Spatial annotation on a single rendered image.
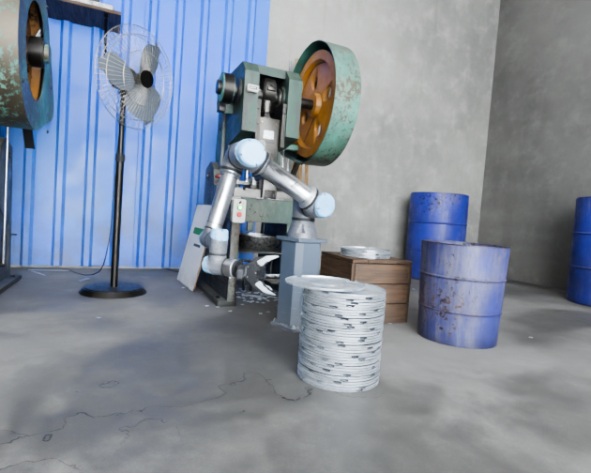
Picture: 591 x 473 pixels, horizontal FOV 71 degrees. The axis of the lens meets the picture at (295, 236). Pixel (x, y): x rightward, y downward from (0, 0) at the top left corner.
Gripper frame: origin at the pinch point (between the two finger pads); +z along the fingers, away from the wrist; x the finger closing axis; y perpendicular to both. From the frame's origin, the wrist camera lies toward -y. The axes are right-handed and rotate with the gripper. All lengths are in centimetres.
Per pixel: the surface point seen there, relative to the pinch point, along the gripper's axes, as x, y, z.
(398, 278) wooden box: 5, 91, 28
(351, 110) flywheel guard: -93, 106, -13
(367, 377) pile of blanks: 27.7, -7.0, 40.2
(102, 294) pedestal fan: 30, 28, -127
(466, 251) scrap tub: -14, 65, 63
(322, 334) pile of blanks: 14.6, -14.6, 26.0
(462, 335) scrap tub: 25, 67, 64
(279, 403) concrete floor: 32.9, -31.0, 20.5
